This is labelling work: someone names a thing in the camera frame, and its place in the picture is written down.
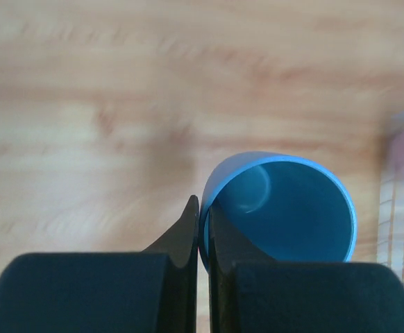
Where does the blue plastic cup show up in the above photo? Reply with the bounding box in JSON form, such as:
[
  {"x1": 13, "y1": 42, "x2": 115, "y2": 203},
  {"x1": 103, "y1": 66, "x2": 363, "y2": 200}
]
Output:
[{"x1": 199, "y1": 151, "x2": 357, "y2": 266}]

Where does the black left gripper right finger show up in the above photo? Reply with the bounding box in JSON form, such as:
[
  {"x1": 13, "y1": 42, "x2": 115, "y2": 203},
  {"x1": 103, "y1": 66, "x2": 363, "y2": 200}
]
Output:
[{"x1": 209, "y1": 206, "x2": 404, "y2": 332}]

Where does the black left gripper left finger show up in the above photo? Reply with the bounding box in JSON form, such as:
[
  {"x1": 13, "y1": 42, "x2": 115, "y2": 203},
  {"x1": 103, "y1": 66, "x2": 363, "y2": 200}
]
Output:
[{"x1": 0, "y1": 196, "x2": 199, "y2": 332}]

